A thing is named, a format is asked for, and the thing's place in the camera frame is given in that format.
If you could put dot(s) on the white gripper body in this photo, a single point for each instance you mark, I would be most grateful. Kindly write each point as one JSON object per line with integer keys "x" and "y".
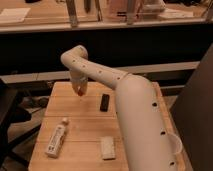
{"x": 79, "y": 82}

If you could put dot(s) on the red pepper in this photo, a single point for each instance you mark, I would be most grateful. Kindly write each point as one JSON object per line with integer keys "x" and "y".
{"x": 80, "y": 93}

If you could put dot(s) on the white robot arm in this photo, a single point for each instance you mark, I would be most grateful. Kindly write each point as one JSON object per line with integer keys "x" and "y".
{"x": 146, "y": 141}

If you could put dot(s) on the white ceramic cup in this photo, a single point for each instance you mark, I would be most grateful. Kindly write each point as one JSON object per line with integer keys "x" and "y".
{"x": 176, "y": 143}

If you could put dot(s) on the black rectangular block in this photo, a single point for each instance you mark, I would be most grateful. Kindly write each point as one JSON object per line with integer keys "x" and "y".
{"x": 104, "y": 102}

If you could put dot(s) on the white sponge block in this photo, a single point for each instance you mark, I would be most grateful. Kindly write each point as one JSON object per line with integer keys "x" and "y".
{"x": 107, "y": 148}

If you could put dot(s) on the white bottle with label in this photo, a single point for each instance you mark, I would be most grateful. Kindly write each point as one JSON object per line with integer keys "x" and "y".
{"x": 57, "y": 138}

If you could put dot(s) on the white paper sheet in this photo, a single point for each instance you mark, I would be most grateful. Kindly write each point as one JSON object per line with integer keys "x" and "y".
{"x": 13, "y": 15}

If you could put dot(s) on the dark chair at right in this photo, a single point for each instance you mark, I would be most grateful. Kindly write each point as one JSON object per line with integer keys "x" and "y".
{"x": 193, "y": 114}

